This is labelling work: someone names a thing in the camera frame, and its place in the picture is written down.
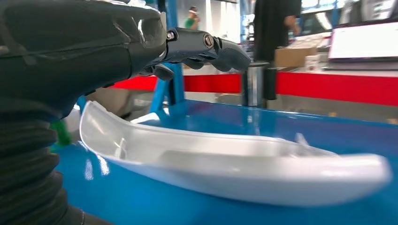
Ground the open green plastic crate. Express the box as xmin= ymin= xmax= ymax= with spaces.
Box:
xmin=49 ymin=119 xmax=72 ymax=147

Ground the distant person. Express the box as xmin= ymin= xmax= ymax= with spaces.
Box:
xmin=184 ymin=5 xmax=201 ymax=30

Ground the standing person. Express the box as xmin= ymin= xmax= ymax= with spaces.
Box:
xmin=253 ymin=0 xmax=302 ymax=63

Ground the brown cardboard box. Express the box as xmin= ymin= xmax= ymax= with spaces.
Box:
xmin=274 ymin=46 xmax=318 ymax=68

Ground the red barrier belt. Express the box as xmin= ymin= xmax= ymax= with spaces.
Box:
xmin=110 ymin=71 xmax=398 ymax=107

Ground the open laptop computer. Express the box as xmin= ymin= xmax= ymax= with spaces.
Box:
xmin=328 ymin=22 xmax=398 ymax=70

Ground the black barrier post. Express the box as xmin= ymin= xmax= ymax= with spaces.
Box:
xmin=241 ymin=61 xmax=278 ymax=108

